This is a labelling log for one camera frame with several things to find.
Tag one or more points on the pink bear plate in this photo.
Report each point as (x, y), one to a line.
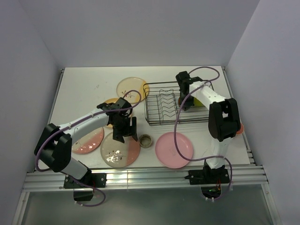
(166, 151)

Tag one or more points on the speckled ceramic cup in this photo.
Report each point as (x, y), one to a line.
(145, 141)

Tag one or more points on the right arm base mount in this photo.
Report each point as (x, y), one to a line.
(214, 182)

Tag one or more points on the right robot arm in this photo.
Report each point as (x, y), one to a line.
(223, 120)

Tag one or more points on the black wire dish rack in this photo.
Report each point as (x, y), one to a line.
(161, 106)

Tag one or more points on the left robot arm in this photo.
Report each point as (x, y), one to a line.
(55, 144)

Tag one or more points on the beige pink branch plate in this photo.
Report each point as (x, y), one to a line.
(117, 154)

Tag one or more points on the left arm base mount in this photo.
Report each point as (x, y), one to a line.
(86, 188)

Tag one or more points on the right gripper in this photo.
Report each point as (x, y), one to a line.
(187, 105)

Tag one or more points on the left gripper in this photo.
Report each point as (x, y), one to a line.
(129, 130)

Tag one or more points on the large pink white plate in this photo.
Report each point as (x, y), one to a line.
(89, 142)

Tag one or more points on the pink plastic cup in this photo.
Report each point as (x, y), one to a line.
(241, 130)

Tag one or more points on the beige yellow branch plate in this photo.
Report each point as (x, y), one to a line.
(132, 83)

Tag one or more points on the orange bear plate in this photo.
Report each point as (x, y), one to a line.
(110, 103)

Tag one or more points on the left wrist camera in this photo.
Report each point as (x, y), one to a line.
(121, 103)

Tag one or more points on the lime green bowl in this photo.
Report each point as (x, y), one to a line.
(198, 103)

